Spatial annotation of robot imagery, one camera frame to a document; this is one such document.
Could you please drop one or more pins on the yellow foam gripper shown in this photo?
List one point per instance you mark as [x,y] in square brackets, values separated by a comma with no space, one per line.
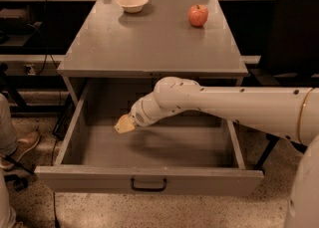
[137,114]

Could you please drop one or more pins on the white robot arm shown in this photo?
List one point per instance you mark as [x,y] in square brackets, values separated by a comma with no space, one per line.
[291,113]

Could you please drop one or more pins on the open grey top drawer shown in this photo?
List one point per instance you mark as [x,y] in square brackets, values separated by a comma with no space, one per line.
[196,153]

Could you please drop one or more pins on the grey metal cabinet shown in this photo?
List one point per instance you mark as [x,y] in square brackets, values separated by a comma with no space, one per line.
[157,42]

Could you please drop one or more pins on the brown leather shoe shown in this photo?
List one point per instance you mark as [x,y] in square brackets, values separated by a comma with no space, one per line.
[25,144]

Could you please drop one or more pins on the grey trouser leg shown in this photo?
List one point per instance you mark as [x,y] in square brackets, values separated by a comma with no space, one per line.
[8,134]

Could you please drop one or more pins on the white bowl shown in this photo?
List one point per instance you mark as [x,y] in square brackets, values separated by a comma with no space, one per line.
[132,6]

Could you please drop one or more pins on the red apple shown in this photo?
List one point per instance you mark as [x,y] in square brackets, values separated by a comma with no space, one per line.
[197,15]

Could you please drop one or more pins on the black office chair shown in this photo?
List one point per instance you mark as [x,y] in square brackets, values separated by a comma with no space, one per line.
[290,58]

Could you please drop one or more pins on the black drawer handle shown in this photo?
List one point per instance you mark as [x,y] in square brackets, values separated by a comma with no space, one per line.
[148,186]

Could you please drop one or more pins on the white wall power outlet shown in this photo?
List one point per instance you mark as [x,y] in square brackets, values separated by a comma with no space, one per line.
[29,70]

